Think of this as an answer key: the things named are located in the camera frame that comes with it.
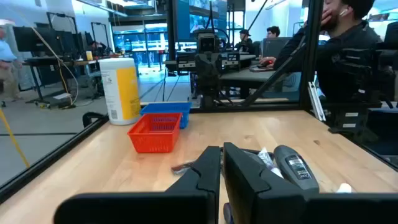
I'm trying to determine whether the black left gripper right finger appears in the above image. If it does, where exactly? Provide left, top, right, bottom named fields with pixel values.
left=223, top=142, right=307, bottom=224

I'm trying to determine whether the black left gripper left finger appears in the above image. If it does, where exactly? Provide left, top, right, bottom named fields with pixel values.
left=166, top=145, right=221, bottom=224

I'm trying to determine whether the grey comb sachet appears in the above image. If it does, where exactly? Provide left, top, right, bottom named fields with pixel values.
left=170, top=161, right=196, bottom=175

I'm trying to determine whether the dark blue sachet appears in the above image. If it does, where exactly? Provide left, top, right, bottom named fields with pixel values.
left=223, top=202, right=234, bottom=224

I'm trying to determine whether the clear small tube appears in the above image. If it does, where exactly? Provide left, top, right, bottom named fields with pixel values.
left=257, top=147, right=284, bottom=179

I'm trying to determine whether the black remote-like device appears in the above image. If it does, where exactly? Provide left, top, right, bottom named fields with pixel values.
left=273, top=144, right=320, bottom=192

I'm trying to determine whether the person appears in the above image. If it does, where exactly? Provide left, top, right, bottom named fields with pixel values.
left=0, top=26, right=24, bottom=101
left=234, top=29, right=261, bottom=55
left=259, top=0, right=386, bottom=104
left=266, top=26, right=282, bottom=39

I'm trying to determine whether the blue plastic basket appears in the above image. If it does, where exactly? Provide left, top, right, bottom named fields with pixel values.
left=139, top=102, right=193, bottom=129

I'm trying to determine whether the red plastic basket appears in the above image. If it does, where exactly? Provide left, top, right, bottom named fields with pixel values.
left=127, top=113, right=183, bottom=154

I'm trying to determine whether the grey laptop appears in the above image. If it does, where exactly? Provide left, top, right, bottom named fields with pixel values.
left=261, top=37, right=294, bottom=58

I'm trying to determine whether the white yellow wipes canister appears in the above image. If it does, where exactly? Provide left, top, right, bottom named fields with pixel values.
left=99, top=57, right=142, bottom=126

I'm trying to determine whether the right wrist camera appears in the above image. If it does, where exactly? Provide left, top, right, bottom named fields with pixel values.
left=197, top=32, right=220, bottom=54

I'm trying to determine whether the silver base bracket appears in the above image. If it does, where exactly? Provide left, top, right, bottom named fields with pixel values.
left=307, top=81, right=326, bottom=123

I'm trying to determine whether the hanging yellow cable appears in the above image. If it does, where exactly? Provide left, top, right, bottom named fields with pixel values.
left=30, top=27, right=80, bottom=107

